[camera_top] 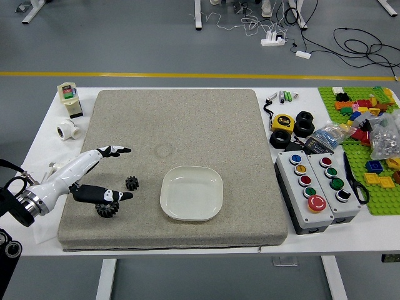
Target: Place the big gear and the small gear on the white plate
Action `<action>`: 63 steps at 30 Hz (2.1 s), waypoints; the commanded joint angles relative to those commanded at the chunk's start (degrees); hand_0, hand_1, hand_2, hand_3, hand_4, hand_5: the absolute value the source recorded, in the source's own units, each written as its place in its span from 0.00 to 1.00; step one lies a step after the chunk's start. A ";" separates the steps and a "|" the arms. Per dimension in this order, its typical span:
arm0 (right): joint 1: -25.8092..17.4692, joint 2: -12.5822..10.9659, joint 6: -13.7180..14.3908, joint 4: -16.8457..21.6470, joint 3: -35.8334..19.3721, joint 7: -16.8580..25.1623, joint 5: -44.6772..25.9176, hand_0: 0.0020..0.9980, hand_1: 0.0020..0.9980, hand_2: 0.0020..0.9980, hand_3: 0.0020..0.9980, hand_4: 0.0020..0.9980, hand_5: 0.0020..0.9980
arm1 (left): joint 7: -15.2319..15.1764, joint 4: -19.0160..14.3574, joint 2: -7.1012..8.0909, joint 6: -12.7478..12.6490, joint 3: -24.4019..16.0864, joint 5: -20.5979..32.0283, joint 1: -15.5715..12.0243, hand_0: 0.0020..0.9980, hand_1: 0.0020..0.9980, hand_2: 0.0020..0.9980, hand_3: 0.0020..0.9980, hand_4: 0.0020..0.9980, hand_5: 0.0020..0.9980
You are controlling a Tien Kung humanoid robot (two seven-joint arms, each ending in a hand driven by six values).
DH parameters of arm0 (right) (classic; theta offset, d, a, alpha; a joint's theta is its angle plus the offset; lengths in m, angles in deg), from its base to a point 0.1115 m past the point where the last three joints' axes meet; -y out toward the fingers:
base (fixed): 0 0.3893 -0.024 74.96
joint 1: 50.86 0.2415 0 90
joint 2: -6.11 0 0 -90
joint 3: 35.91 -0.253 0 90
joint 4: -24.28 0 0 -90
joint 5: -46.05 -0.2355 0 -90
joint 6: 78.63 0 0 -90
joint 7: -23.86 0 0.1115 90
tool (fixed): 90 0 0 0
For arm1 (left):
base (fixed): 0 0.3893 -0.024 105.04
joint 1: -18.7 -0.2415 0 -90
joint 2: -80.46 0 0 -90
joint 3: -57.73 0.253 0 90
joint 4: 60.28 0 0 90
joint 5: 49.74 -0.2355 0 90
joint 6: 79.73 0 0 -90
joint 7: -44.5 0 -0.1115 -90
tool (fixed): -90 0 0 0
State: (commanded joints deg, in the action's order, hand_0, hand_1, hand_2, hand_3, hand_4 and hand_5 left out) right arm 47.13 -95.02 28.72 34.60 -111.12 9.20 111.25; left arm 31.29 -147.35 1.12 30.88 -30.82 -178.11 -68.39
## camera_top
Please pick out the white table leg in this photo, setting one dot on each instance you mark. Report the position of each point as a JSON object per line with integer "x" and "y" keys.
{"x": 334, "y": 278}
{"x": 105, "y": 278}

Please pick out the big black gear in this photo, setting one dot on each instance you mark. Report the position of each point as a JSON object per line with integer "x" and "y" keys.
{"x": 106, "y": 213}

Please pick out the yellow flat brick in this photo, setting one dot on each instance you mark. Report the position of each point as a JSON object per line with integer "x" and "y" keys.
{"x": 372, "y": 178}
{"x": 386, "y": 182}

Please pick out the large black nut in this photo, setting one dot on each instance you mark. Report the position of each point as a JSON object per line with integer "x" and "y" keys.
{"x": 298, "y": 129}
{"x": 300, "y": 116}
{"x": 275, "y": 140}

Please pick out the grey five-button control box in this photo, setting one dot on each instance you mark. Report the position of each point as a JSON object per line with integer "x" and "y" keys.
{"x": 304, "y": 212}

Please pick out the white square plate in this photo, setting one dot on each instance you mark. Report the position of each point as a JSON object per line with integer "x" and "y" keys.
{"x": 191, "y": 195}

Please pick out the plastic bag of silver screws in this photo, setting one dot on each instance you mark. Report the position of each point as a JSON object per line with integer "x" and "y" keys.
{"x": 386, "y": 140}

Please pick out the person's foot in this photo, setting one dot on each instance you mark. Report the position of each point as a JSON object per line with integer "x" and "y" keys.
{"x": 266, "y": 8}

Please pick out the black scissors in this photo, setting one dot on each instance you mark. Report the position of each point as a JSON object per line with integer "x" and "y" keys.
{"x": 351, "y": 178}

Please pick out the metal under-table bracket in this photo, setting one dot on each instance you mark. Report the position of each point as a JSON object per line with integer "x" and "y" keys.
{"x": 284, "y": 262}

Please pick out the small white bracket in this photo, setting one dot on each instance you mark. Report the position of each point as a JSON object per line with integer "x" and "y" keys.
{"x": 57, "y": 167}

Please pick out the grey brick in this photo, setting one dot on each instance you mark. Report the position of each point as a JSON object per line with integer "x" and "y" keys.
{"x": 367, "y": 118}

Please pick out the grey-brown mat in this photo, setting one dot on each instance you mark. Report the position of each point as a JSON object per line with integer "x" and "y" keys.
{"x": 187, "y": 131}

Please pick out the white black battery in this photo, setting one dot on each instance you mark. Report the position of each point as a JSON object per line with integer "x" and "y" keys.
{"x": 281, "y": 96}

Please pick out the black display module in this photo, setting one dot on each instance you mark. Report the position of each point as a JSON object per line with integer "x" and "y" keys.
{"x": 318, "y": 146}

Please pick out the light green long brick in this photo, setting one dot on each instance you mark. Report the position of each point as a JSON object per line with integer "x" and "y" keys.
{"x": 379, "y": 93}

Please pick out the white power strip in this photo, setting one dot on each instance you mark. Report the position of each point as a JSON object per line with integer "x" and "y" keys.
{"x": 272, "y": 40}

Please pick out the red brick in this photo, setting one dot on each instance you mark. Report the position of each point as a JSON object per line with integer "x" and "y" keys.
{"x": 365, "y": 103}
{"x": 361, "y": 136}

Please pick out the plastic bag of blue parts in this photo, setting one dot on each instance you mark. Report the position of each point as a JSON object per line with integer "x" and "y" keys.
{"x": 328, "y": 136}

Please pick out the white power adapter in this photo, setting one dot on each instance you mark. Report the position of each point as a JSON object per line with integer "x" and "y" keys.
{"x": 303, "y": 54}

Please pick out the small black gear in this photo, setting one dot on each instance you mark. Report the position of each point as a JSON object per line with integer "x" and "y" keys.
{"x": 132, "y": 183}

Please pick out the black brick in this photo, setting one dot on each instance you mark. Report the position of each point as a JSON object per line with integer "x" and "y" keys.
{"x": 342, "y": 97}

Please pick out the grey four-button control box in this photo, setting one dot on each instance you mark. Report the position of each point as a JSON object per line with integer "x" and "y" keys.
{"x": 348, "y": 207}

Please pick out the beige switch box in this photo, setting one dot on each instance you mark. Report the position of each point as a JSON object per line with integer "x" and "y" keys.
{"x": 71, "y": 104}

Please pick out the dark green brick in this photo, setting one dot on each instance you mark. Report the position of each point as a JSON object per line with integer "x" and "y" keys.
{"x": 345, "y": 111}

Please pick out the blue square brick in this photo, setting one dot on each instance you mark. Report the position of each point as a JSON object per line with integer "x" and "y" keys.
{"x": 374, "y": 167}

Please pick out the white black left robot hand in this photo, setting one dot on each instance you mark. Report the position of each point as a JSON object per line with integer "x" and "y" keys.
{"x": 62, "y": 178}

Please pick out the green brick baseplate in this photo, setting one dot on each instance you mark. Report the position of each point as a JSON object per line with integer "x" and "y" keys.
{"x": 354, "y": 156}

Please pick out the green battery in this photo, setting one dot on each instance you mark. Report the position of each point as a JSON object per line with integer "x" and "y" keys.
{"x": 290, "y": 96}
{"x": 286, "y": 95}

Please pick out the yellow floor tape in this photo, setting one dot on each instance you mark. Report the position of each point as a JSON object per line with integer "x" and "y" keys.
{"x": 187, "y": 75}

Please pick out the yellow tape measure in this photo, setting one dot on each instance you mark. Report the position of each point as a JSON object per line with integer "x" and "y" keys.
{"x": 282, "y": 122}

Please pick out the orange brick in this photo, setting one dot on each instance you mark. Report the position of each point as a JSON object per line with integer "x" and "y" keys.
{"x": 343, "y": 105}

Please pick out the black flat pouch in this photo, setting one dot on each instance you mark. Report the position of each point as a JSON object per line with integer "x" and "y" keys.
{"x": 295, "y": 147}

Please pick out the white background desk leg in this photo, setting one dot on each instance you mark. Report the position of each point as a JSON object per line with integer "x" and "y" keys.
{"x": 31, "y": 12}
{"x": 300, "y": 15}
{"x": 199, "y": 15}
{"x": 390, "y": 6}

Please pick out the white pipe tee fitting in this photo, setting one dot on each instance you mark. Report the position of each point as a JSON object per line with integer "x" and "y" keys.
{"x": 70, "y": 129}

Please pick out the small white brick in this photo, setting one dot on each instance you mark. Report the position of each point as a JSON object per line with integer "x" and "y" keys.
{"x": 337, "y": 91}

